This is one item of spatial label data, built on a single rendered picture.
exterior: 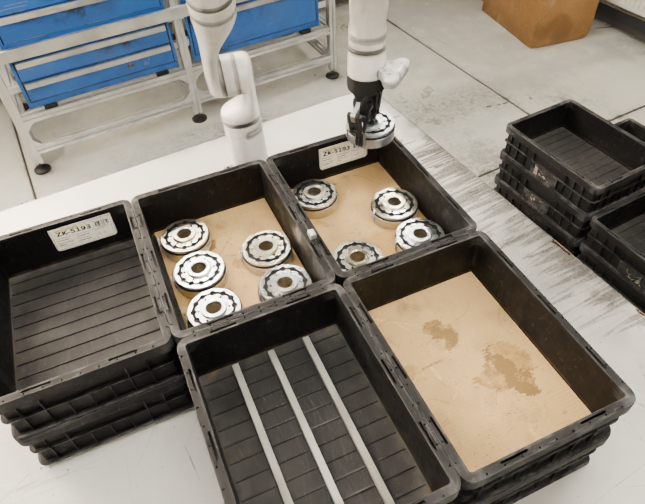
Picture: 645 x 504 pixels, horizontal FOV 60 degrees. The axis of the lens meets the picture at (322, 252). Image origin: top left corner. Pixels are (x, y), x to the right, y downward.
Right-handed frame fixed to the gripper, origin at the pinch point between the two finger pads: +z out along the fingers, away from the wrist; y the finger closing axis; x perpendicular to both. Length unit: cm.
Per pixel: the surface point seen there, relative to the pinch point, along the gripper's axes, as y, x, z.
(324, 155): -1.6, -10.6, 10.1
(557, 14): -260, 15, 81
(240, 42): -136, -125, 66
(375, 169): -9.4, -0.8, 16.8
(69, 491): 80, -22, 30
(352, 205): 4.8, -0.7, 16.8
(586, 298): -1, 53, 29
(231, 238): 24.9, -20.7, 16.9
